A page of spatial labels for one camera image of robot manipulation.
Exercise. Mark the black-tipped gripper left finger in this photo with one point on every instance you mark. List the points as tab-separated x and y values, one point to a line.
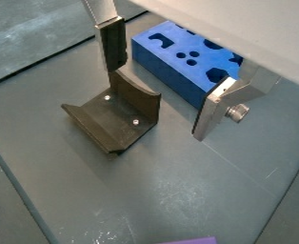
109	31

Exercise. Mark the purple star prism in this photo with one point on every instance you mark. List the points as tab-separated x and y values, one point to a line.
201	240

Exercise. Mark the blue foam shape-sorter block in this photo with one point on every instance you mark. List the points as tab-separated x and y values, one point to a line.
184	60

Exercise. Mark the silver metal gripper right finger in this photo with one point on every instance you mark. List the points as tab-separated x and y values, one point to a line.
225	100

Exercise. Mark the black curved fixture stand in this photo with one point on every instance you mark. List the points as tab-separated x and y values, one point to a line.
117	116

